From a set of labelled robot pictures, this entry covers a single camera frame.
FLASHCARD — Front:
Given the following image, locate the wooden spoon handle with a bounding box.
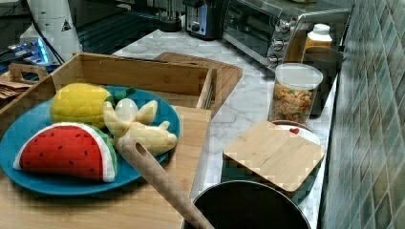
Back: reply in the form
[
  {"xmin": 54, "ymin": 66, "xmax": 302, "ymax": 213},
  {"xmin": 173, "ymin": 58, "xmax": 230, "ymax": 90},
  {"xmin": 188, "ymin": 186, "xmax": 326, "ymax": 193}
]
[{"xmin": 117, "ymin": 136, "xmax": 214, "ymax": 229}]

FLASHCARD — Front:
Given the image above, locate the small wooden box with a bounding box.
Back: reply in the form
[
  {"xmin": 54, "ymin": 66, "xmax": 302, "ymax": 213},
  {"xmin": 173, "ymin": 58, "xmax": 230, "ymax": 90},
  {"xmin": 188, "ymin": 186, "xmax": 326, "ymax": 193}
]
[{"xmin": 0, "ymin": 63, "xmax": 48, "ymax": 107}]

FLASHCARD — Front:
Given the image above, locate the orange juice bottle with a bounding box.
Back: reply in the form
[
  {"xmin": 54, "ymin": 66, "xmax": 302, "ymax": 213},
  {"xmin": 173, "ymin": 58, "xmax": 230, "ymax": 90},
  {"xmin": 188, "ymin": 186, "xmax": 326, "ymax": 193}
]
[{"xmin": 301, "ymin": 24, "xmax": 332, "ymax": 61}]

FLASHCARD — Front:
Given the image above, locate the plush peeled banana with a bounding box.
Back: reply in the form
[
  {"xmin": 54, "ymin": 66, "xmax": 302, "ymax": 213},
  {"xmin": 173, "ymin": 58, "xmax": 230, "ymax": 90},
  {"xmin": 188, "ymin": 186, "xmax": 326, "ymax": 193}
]
[{"xmin": 103, "ymin": 98, "xmax": 178, "ymax": 156}]

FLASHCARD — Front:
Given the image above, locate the white and pink bowl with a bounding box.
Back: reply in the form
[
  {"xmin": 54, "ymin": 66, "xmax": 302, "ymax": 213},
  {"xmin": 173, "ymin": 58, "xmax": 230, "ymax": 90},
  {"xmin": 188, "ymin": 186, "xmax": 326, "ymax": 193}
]
[{"xmin": 273, "ymin": 120, "xmax": 321, "ymax": 145}]

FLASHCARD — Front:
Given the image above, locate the dark grey cup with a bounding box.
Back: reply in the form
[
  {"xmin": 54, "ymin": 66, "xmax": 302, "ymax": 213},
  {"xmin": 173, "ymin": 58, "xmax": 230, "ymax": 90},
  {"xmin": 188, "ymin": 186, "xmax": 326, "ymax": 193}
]
[{"xmin": 304, "ymin": 47, "xmax": 343, "ymax": 119}]

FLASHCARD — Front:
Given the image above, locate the clear cereal jar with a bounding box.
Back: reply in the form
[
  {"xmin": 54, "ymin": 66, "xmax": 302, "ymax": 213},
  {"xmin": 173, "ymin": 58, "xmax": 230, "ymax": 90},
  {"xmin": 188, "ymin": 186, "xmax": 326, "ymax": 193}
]
[{"xmin": 268, "ymin": 63, "xmax": 323, "ymax": 124}]

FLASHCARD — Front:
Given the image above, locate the black round stand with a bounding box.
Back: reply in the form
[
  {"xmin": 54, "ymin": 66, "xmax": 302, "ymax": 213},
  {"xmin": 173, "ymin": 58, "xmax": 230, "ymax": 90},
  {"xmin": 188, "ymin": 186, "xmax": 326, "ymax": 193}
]
[{"xmin": 157, "ymin": 0, "xmax": 182, "ymax": 32}]

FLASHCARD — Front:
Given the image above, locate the black utensil pot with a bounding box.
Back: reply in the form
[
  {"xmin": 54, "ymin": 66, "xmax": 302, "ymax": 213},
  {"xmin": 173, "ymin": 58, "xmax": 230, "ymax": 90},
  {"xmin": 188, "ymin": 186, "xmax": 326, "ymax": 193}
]
[{"xmin": 194, "ymin": 180, "xmax": 310, "ymax": 229}]

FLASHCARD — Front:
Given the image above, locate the plush watermelon slice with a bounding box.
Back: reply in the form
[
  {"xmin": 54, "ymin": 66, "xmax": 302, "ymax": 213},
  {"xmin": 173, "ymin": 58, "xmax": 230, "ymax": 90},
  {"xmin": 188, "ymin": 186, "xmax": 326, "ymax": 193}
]
[{"xmin": 13, "ymin": 122, "xmax": 117, "ymax": 182}]

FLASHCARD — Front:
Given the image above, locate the blue plate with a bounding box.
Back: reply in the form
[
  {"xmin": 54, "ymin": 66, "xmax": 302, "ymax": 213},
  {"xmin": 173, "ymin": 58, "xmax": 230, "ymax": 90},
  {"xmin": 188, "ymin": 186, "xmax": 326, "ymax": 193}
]
[{"xmin": 0, "ymin": 85, "xmax": 181, "ymax": 197}]

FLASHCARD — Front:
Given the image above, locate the teal canister with bamboo lid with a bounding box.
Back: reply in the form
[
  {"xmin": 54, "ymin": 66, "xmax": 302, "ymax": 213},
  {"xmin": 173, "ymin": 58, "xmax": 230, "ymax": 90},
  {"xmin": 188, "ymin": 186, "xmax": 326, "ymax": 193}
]
[{"xmin": 221, "ymin": 120, "xmax": 325, "ymax": 204}]

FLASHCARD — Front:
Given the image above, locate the silver toaster oven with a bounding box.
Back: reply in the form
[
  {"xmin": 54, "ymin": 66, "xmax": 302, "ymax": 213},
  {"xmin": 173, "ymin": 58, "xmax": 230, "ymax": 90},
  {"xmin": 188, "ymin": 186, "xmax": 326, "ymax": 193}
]
[{"xmin": 223, "ymin": 0, "xmax": 350, "ymax": 71}]

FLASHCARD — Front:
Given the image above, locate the wooden drawer cabinet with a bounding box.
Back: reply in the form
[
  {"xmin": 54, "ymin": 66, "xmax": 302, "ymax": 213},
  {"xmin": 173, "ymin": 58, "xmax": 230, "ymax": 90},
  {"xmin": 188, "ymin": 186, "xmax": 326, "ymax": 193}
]
[{"xmin": 0, "ymin": 107, "xmax": 211, "ymax": 229}]

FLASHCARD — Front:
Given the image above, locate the black toaster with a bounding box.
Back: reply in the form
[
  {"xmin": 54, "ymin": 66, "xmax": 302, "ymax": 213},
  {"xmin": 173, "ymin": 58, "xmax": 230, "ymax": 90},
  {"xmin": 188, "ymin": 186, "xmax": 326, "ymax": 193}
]
[{"xmin": 182, "ymin": 0, "xmax": 230, "ymax": 40}]

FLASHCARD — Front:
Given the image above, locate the wooden drawer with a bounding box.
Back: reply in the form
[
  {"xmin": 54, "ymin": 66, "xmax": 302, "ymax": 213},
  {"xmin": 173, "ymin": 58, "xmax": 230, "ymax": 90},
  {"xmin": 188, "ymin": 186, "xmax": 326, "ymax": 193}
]
[{"xmin": 0, "ymin": 52, "xmax": 212, "ymax": 134}]

